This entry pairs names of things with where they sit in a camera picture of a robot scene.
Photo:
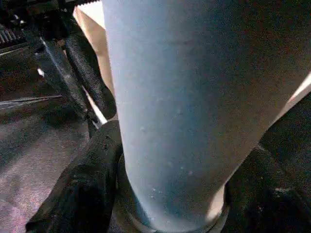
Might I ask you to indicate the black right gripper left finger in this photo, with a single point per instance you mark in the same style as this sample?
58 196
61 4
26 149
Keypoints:
82 184

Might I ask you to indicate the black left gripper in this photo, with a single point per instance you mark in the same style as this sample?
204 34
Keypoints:
36 19

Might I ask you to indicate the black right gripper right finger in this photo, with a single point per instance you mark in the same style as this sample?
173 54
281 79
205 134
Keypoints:
272 194

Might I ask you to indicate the white plastic table top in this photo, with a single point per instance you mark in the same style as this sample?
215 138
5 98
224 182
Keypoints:
97 48

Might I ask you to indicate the white plastic table leg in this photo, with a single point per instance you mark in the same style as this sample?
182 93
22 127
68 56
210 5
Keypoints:
194 109

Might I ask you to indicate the black plastic mat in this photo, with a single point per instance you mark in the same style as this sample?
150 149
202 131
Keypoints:
36 145

